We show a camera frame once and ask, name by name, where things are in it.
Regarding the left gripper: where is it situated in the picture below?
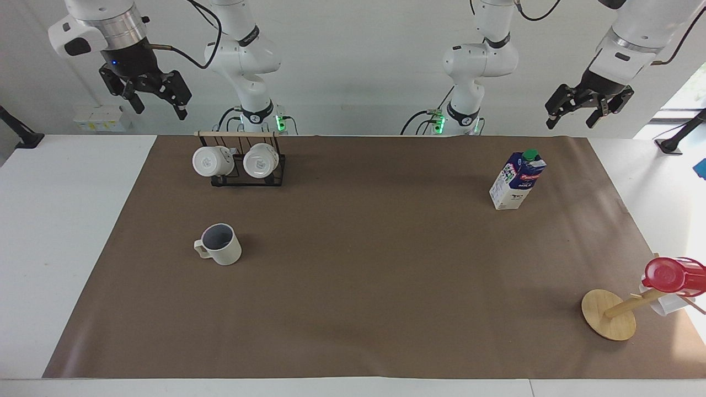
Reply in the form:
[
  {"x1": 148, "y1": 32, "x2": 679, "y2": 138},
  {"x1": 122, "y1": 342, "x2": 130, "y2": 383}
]
[{"x1": 544, "y1": 55, "x2": 636, "y2": 131}]

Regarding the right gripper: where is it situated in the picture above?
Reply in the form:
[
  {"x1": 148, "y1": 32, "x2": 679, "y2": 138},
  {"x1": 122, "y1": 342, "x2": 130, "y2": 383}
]
[{"x1": 99, "y1": 37, "x2": 193, "y2": 121}]

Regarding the milk carton with green cap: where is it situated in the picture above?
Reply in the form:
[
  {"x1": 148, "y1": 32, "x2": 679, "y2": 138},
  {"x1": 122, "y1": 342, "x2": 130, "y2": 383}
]
[{"x1": 489, "y1": 148, "x2": 548, "y2": 211}]

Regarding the red cup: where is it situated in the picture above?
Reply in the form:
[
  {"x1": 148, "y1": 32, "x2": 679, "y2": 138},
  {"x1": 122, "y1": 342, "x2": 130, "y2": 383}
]
[{"x1": 641, "y1": 256, "x2": 706, "y2": 298}]

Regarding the white cup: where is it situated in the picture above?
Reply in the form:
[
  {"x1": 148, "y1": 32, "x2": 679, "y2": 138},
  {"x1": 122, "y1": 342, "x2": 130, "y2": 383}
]
[{"x1": 639, "y1": 281, "x2": 688, "y2": 316}]

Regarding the white mug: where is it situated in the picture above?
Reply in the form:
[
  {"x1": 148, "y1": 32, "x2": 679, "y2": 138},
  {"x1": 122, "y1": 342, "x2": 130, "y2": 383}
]
[
  {"x1": 192, "y1": 145, "x2": 236, "y2": 179},
  {"x1": 243, "y1": 143, "x2": 280, "y2": 180}
]

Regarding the black stand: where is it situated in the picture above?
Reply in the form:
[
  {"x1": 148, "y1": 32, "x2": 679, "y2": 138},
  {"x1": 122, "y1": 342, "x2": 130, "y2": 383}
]
[
  {"x1": 0, "y1": 105, "x2": 45, "y2": 150},
  {"x1": 654, "y1": 108, "x2": 706, "y2": 155}
]

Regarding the cream mug with dark inside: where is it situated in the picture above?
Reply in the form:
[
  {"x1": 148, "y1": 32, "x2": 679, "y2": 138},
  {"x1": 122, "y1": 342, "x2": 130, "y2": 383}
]
[{"x1": 193, "y1": 223, "x2": 243, "y2": 266}]

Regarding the wooden mug tree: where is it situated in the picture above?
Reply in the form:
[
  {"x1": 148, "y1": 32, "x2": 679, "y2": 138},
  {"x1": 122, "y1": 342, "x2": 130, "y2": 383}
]
[{"x1": 581, "y1": 251, "x2": 706, "y2": 341}]

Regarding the white wall socket box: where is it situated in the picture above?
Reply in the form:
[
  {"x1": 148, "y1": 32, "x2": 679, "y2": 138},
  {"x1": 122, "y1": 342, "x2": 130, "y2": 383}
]
[{"x1": 73, "y1": 106, "x2": 126, "y2": 133}]

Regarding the black cable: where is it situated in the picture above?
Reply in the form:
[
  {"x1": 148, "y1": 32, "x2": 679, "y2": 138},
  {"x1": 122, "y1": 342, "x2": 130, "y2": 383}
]
[
  {"x1": 400, "y1": 85, "x2": 456, "y2": 136},
  {"x1": 650, "y1": 8, "x2": 706, "y2": 67},
  {"x1": 148, "y1": 0, "x2": 223, "y2": 71},
  {"x1": 514, "y1": 0, "x2": 562, "y2": 23},
  {"x1": 217, "y1": 106, "x2": 244, "y2": 136}
]

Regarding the black wire mug rack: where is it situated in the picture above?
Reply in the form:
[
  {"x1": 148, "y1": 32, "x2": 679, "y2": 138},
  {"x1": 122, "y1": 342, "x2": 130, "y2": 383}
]
[{"x1": 194, "y1": 130, "x2": 287, "y2": 187}]

